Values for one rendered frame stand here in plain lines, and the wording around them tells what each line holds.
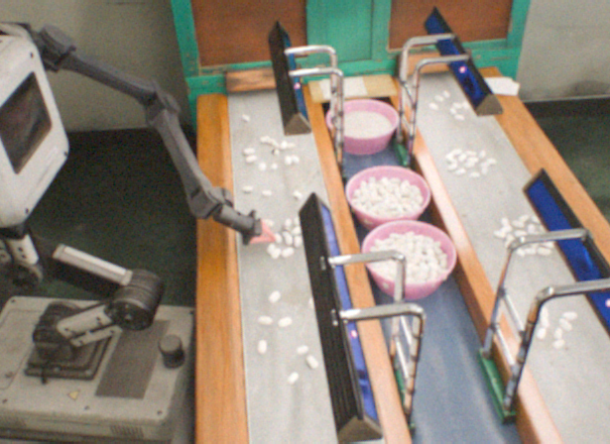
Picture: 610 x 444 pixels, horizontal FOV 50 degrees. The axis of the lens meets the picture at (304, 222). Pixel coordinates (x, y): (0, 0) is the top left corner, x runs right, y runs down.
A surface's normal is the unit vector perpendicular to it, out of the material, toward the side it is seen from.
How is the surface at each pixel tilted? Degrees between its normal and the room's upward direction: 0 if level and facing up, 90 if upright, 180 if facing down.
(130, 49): 90
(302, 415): 0
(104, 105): 90
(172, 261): 0
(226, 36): 90
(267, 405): 0
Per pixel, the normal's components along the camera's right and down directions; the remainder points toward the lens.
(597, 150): -0.04, -0.75
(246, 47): 0.12, 0.65
